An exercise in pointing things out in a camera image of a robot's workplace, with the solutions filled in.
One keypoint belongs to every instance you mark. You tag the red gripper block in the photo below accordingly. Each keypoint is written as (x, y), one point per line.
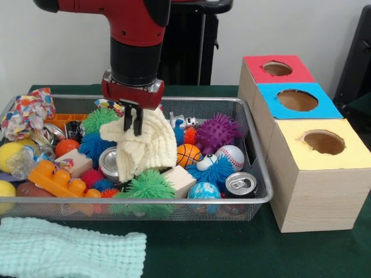
(132, 95)

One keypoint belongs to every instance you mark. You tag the cream yellow muslin cloth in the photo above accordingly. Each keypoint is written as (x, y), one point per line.
(148, 147)

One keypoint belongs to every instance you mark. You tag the purple spiky ball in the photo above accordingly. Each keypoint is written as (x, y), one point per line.
(218, 133)

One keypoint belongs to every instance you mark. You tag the mint green muslin cloth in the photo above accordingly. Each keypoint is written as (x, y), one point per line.
(69, 249)

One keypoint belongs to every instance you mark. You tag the clear mesh bin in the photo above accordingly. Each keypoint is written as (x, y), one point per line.
(191, 209)

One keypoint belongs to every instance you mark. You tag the wooden box with three holes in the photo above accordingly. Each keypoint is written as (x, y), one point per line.
(313, 191)

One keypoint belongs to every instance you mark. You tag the small green spiky ball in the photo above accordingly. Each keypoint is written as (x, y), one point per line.
(97, 120)

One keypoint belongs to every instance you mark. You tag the blue spiky ball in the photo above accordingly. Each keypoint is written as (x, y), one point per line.
(95, 147)
(211, 172)

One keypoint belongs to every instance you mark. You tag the small orange basketball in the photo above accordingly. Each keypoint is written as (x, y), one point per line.
(188, 155)

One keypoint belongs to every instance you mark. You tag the large green spiky ball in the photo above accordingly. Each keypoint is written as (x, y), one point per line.
(148, 188)

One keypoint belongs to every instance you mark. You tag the wooden cube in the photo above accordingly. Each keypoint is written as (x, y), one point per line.
(182, 180)

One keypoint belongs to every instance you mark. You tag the orange plastic toy piece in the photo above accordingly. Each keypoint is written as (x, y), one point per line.
(55, 179)

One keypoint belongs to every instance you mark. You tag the small globe ball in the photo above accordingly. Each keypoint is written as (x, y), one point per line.
(204, 192)

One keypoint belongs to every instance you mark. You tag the white baseball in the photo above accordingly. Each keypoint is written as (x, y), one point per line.
(232, 157)

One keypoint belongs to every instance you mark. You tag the silver can with pull tab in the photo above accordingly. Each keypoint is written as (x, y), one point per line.
(240, 185)

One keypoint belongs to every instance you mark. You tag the dark green table cloth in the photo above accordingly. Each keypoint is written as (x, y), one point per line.
(232, 249)

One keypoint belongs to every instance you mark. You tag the black chair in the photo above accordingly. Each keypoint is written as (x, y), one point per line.
(356, 63)

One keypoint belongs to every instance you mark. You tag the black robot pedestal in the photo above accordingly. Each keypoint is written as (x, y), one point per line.
(191, 46)

